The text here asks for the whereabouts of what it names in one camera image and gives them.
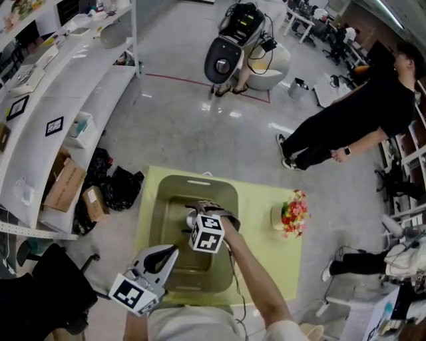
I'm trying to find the white plastic basket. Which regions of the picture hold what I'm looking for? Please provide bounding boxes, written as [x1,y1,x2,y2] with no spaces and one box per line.
[69,111,96,149]

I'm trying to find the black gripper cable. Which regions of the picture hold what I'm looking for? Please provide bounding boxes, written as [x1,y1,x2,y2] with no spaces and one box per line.
[227,244,250,341]

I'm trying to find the white beanbag seat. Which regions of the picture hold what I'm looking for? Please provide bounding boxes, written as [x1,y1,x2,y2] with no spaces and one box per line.
[248,43,292,91]

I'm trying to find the large open cardboard box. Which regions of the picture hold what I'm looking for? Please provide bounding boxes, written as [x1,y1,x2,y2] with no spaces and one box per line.
[42,148,88,213]

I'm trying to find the person's right forearm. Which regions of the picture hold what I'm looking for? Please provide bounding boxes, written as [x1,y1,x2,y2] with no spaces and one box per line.
[221,229,294,326]

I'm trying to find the ceiling light strips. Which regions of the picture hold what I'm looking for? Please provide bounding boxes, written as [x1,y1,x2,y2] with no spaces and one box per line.
[374,0,406,31]

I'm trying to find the pot of colourful flowers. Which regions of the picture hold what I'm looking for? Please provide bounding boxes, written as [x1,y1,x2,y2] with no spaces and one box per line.
[271,189,312,239]

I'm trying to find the black plastic bags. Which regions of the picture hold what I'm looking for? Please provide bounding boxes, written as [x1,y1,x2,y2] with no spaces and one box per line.
[72,148,145,236]

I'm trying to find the small closed cardboard box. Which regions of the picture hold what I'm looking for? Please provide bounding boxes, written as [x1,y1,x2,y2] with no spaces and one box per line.
[82,185,110,223]

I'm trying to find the person's left forearm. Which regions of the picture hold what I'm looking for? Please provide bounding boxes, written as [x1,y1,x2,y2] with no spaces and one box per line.
[122,308,150,341]

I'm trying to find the white shelving by brick wall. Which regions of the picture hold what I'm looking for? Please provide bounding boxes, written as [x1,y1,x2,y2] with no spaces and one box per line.
[379,79,426,220]

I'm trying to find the yellow-green tablecloth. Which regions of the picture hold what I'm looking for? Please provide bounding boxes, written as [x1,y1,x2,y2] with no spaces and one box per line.
[132,165,304,307]

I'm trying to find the white face mask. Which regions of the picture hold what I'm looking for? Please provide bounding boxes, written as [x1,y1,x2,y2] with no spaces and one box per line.
[13,176,36,204]

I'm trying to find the black office chair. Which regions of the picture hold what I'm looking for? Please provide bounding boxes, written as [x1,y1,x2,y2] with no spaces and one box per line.
[374,159,426,202]
[0,242,101,341]

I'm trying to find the olive green plastic basin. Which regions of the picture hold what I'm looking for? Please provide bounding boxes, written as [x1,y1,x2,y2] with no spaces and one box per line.
[148,175,240,294]

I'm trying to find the long white shelving unit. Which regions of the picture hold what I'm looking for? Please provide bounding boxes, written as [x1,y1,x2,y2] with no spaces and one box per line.
[0,0,140,240]

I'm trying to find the white checked tablecloth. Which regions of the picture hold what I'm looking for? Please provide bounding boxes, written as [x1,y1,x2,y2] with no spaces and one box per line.
[345,284,411,341]

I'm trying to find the grey waste bin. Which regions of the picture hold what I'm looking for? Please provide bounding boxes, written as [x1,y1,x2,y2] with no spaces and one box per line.
[288,78,310,100]

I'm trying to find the black picture frame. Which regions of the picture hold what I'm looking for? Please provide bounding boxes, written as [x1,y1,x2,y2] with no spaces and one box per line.
[45,116,65,137]
[6,95,30,121]

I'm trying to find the white low cabinet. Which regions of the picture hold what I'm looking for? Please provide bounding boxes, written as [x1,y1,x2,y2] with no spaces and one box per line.
[314,73,353,108]

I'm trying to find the person's own torso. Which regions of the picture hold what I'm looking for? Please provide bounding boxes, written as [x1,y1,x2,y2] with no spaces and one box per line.
[146,305,309,341]

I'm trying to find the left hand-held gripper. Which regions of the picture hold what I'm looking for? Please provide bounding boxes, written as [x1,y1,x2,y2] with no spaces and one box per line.
[108,244,180,316]

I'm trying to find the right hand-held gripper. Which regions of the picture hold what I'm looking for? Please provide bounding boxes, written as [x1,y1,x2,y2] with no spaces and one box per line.
[184,200,241,254]

